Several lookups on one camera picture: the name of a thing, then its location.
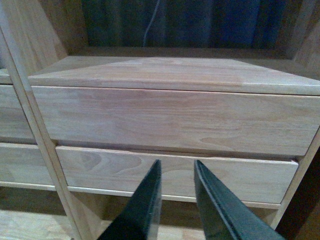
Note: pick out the dark pleated curtain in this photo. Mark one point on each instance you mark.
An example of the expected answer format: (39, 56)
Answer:
(231, 24)

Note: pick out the left lower wooden drawer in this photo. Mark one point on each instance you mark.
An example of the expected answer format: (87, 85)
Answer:
(23, 164)

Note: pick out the right lower wooden drawer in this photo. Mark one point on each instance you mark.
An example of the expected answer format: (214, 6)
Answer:
(115, 172)

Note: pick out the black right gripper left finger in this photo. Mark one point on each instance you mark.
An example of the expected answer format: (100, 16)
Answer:
(140, 218)

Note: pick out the left upper wooden drawer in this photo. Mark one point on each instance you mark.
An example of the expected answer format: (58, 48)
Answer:
(14, 127)

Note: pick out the wooden drawer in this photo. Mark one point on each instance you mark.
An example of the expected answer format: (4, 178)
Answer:
(23, 164)
(115, 172)
(14, 127)
(208, 121)

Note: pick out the wooden bookshelf unit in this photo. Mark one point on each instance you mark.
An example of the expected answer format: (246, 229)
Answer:
(44, 43)

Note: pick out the right upper wooden drawer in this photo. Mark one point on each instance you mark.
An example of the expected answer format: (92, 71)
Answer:
(208, 121)

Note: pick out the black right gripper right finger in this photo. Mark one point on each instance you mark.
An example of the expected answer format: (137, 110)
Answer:
(223, 215)

